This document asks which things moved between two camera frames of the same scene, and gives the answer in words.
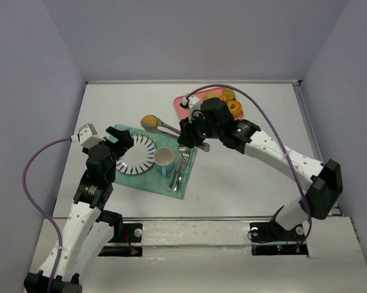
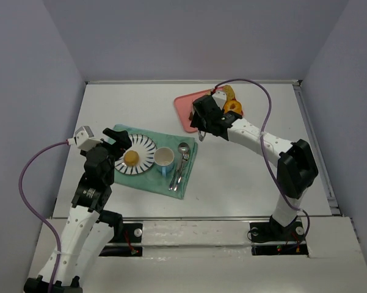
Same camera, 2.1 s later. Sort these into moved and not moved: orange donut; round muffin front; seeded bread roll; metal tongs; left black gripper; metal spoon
Moved: metal tongs; round muffin front
Not moved: seeded bread roll; metal spoon; left black gripper; orange donut
